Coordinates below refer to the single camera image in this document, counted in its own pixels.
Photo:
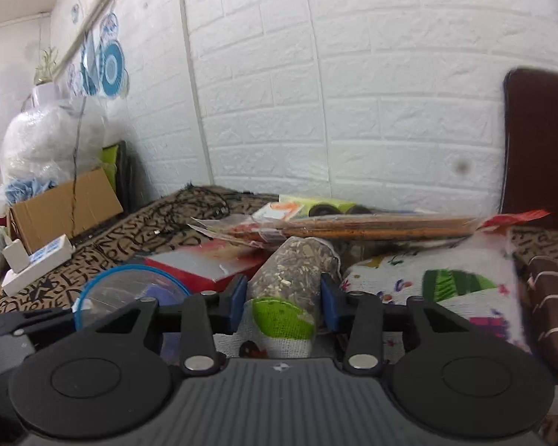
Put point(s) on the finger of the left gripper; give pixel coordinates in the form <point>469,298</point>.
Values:
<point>12,321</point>

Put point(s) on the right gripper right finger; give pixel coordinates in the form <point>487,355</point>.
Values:
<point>359,315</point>

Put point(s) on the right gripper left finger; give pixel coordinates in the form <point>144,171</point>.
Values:
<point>206,314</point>

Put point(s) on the blue rimmed round mesh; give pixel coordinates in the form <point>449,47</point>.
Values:
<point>118,287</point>

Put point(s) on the green patch fabric pouch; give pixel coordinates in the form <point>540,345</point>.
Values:
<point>282,311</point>

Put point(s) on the christmas print fabric pouch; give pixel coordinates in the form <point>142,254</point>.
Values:
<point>474,278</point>

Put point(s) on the red flat box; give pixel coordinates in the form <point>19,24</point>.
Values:
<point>209,266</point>

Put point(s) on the white power strip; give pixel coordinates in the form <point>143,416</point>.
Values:
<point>40,263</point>

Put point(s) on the letter print brown cloth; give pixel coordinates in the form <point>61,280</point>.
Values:
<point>444,380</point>

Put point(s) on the cardboard box left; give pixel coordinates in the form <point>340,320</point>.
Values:
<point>65,210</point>

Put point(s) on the yellow green toy car box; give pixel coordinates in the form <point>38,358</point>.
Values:
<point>319,206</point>

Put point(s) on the orange white medicine box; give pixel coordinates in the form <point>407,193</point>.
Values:
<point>277,211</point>

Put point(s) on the clear plastic bag bundle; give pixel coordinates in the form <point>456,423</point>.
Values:
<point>55,141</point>

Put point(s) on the brown wrapped gift box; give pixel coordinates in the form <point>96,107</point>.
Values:
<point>542,287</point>

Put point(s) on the dark brown wooden board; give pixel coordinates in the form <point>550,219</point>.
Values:
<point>531,143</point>

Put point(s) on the white potted plant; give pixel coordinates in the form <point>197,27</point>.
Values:
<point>45,89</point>

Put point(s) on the blue round wall fan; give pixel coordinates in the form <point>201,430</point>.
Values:
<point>113,76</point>

